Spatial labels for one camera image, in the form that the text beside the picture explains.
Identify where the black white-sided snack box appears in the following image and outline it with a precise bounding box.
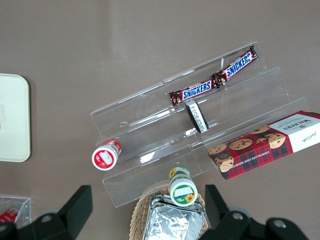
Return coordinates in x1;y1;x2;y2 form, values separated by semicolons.
185;99;210;135

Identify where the stack of foil trays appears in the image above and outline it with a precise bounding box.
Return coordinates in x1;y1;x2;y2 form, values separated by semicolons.
142;193;206;240

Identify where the green-lid sunflower cup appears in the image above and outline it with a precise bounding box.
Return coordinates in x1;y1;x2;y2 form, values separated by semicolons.
168;166;199;206

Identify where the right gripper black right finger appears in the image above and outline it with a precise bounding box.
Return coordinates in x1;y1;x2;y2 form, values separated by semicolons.
199;184;266;240

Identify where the light wicker basket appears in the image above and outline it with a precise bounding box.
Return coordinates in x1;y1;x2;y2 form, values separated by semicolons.
129;181;210;240

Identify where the red Coca-Cola bottle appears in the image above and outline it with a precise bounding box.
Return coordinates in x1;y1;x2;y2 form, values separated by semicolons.
0;208;20;224

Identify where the clear acrylic bottle rack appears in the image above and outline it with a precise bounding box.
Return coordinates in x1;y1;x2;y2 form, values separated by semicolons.
0;196;32;226

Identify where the beige plastic tray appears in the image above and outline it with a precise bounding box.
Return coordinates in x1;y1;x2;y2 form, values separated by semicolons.
0;73;31;163

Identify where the red tartan Walkers cookie box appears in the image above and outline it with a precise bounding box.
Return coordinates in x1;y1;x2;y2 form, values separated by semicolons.
207;110;320;181

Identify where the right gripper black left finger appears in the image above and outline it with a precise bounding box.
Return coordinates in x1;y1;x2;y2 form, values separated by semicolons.
16;184;94;240

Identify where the clear acrylic tiered shelf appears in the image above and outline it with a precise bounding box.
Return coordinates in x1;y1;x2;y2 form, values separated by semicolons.
89;41;310;208

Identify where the Snickers chocolate bar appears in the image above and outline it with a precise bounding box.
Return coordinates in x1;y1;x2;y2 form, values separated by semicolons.
168;79;221;108
211;44;258;87

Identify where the red-lid yogurt cup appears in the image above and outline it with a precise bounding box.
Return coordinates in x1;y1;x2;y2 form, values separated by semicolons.
91;138;123;171

